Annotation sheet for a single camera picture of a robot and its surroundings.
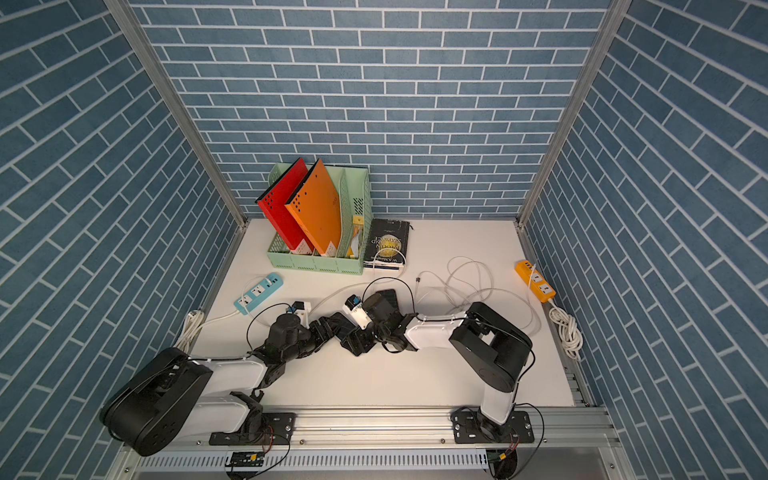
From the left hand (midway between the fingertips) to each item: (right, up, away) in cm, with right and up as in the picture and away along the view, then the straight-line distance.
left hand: (345, 328), depth 87 cm
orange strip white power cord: (+66, -2, 0) cm, 66 cm away
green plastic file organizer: (0, +43, +20) cm, 47 cm away
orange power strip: (+63, +10, +11) cm, 64 cm away
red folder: (-22, +37, 0) cm, 43 cm away
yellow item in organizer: (-1, +33, +29) cm, 44 cm away
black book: (+11, +25, +22) cm, 35 cm away
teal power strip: (-32, +7, +7) cm, 33 cm away
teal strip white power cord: (-48, -1, +5) cm, 48 cm away
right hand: (+2, -2, 0) cm, 3 cm away
